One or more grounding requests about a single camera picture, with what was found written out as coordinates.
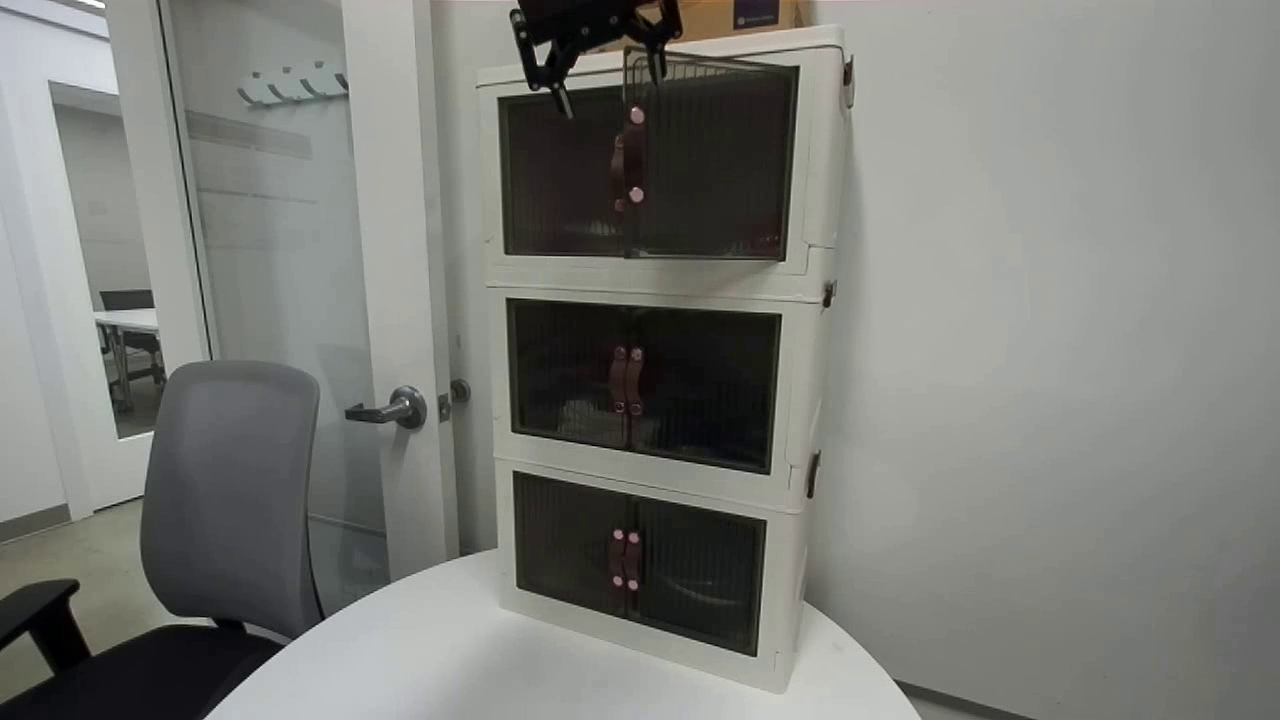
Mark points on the metal door lock knob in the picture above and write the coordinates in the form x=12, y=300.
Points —
x=454, y=399

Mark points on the brown cardboard box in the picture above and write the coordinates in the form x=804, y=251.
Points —
x=745, y=12

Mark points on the white wall coat hooks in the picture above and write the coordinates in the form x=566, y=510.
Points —
x=292, y=83

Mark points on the grey black office chair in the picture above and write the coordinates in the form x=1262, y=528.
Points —
x=224, y=493

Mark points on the white stackable cabinet frame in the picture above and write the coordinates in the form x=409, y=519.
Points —
x=643, y=283

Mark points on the black cabinet side clip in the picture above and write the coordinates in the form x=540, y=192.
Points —
x=814, y=472
x=831, y=294
x=846, y=83

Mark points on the dark translucent cabinet door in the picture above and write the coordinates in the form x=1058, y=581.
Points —
x=563, y=172
x=712, y=162
x=566, y=542
x=566, y=372
x=707, y=395
x=702, y=581

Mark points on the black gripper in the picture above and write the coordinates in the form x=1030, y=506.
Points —
x=593, y=18

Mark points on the white background desk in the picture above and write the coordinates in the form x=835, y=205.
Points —
x=129, y=323

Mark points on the white glass panel door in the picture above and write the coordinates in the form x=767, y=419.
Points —
x=400, y=202

